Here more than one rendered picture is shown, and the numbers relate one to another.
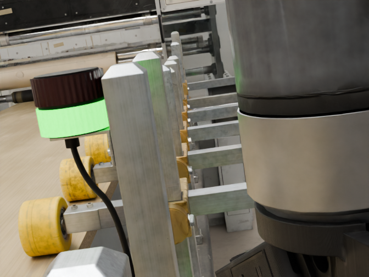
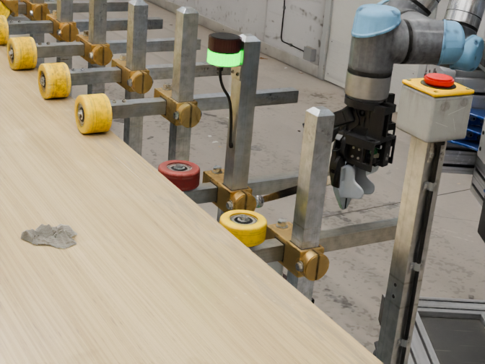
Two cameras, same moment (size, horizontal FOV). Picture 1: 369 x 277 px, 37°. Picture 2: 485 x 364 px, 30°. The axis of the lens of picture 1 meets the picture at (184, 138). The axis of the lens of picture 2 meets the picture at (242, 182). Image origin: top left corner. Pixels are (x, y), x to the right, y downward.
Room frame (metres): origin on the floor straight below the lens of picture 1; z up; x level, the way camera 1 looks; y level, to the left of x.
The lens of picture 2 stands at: (-0.91, 0.92, 1.53)
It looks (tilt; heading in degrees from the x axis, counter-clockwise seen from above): 22 degrees down; 327
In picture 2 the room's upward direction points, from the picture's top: 5 degrees clockwise
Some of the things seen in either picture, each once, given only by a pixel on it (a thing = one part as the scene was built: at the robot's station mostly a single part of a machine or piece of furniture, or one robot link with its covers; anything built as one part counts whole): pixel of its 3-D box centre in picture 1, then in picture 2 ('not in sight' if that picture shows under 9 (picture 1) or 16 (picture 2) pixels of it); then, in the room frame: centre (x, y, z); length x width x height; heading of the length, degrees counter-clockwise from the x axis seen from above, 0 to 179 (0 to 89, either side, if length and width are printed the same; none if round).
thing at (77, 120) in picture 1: (74, 116); (224, 55); (0.46, 0.09, 1.13); 0.06 x 0.06 x 0.02
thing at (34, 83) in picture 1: (68, 87); (224, 42); (0.46, 0.09, 1.16); 0.06 x 0.06 x 0.02
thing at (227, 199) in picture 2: not in sight; (227, 193); (0.48, 0.04, 0.85); 0.14 x 0.06 x 0.05; 178
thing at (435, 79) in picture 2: not in sight; (438, 82); (-0.05, 0.06, 1.22); 0.04 x 0.04 x 0.02
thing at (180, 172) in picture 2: not in sight; (177, 192); (0.50, 0.14, 0.85); 0.08 x 0.08 x 0.11
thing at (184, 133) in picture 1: (177, 137); (93, 49); (1.23, 0.02, 0.95); 0.14 x 0.06 x 0.05; 178
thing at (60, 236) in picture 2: not in sight; (50, 230); (0.31, 0.47, 0.91); 0.09 x 0.07 x 0.02; 55
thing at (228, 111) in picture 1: (201, 114); (81, 24); (1.49, -0.06, 0.95); 0.50 x 0.04 x 0.04; 88
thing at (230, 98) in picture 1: (220, 99); (73, 6); (1.74, -0.13, 0.95); 0.37 x 0.03 x 0.03; 88
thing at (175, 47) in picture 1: (183, 101); not in sight; (2.21, -0.02, 0.89); 0.04 x 0.04 x 0.48; 88
